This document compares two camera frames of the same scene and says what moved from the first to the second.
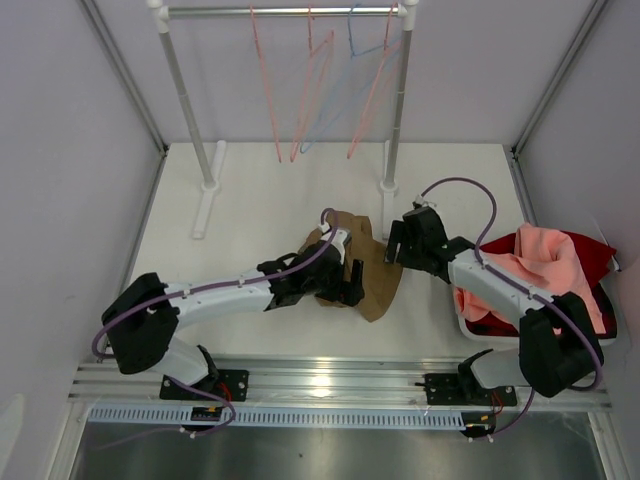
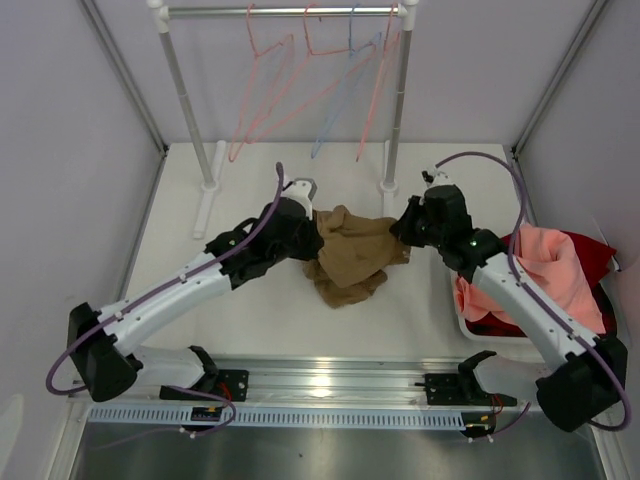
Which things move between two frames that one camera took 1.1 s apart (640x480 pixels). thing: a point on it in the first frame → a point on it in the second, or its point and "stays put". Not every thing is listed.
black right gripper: x=398 y=232 → x=402 y=229
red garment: x=592 y=257 stays put
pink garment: x=543 y=260 stays put
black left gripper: x=354 y=291 → x=314 y=241
